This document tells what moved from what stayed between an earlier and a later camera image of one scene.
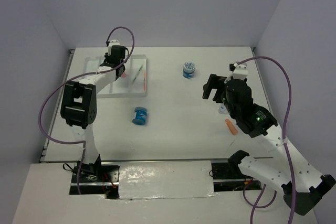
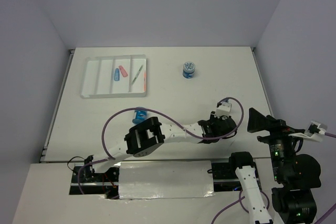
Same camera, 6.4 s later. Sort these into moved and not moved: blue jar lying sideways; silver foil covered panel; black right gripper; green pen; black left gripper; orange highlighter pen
Moved: black right gripper; black left gripper
Not moved: blue jar lying sideways; silver foil covered panel; orange highlighter pen; green pen
